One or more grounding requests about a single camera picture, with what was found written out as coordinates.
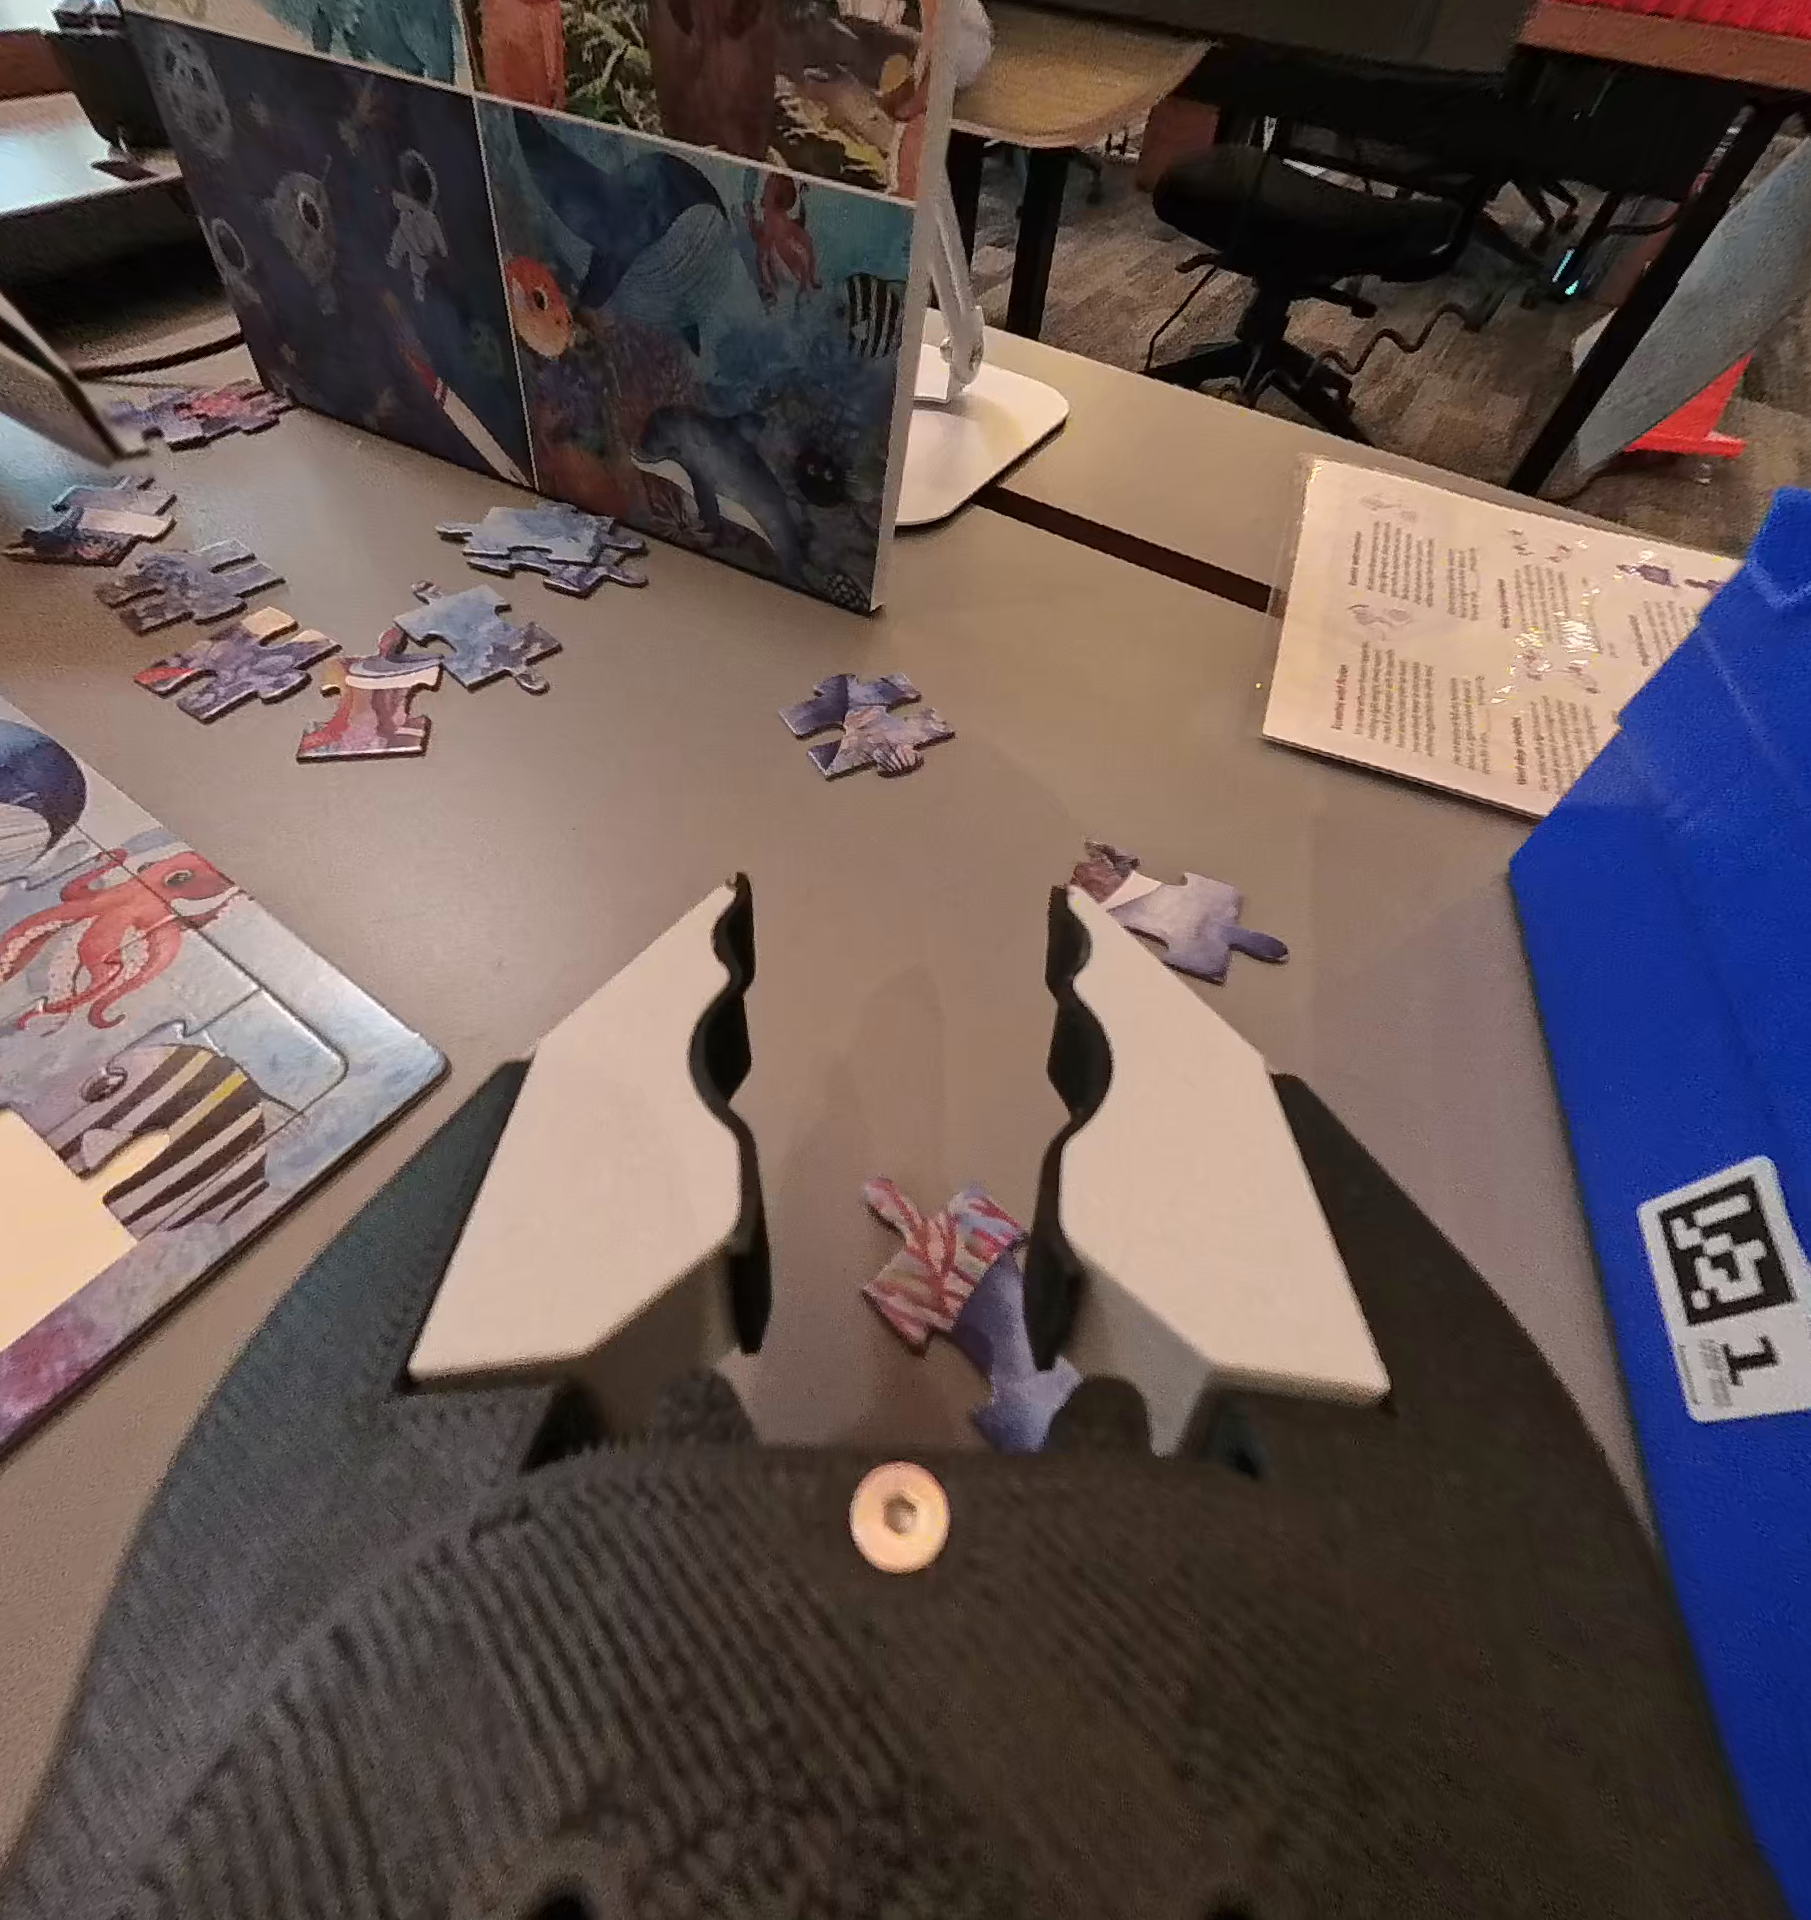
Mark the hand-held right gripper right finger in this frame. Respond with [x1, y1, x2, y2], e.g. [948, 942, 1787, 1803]
[1025, 882, 1392, 1460]

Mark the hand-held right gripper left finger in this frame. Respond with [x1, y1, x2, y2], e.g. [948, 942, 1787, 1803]
[408, 872, 774, 1399]

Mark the pink coral puzzle piece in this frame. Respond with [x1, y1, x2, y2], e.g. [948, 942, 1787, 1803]
[863, 1177, 1082, 1458]

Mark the purple bubble puzzle piece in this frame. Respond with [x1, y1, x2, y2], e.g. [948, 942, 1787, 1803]
[133, 607, 339, 724]

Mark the sea animal jigsaw puzzle board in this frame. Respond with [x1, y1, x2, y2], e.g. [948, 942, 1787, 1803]
[0, 650, 451, 1503]

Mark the red coral puzzle piece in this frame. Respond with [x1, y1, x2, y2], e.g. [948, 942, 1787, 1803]
[298, 631, 443, 765]

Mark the light blue puzzle piece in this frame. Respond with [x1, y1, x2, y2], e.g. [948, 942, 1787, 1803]
[437, 504, 644, 579]

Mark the blue mottled puzzle piece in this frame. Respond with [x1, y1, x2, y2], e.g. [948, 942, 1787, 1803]
[468, 547, 651, 599]

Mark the row of loose jigsaw pieces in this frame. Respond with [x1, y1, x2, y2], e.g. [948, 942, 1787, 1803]
[5, 378, 566, 697]

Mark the purple white puzzle piece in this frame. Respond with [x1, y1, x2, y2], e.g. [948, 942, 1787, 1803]
[1070, 838, 1288, 985]

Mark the illustrated puzzle box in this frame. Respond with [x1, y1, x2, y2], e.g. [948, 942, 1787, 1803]
[122, 0, 941, 621]

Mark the blue plastic bin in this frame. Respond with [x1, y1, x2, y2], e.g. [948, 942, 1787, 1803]
[1507, 487, 1811, 1920]

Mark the instruction sheet in clear sleeve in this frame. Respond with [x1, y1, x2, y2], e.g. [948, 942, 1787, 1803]
[1261, 454, 1741, 822]

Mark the white stand with flat base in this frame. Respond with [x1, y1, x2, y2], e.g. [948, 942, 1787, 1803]
[894, 150, 1070, 530]

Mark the red object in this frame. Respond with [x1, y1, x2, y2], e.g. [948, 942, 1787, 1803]
[1621, 356, 1757, 465]

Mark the black office chair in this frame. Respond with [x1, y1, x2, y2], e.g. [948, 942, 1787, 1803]
[1144, 0, 1580, 440]

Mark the grey leaning panel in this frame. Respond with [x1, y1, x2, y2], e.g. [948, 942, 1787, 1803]
[1571, 120, 1811, 481]

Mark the tan side table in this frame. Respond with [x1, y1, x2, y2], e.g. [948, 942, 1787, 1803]
[941, 0, 1217, 346]

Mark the wooden desk with black legs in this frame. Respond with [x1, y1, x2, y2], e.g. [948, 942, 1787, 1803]
[1504, 0, 1811, 496]

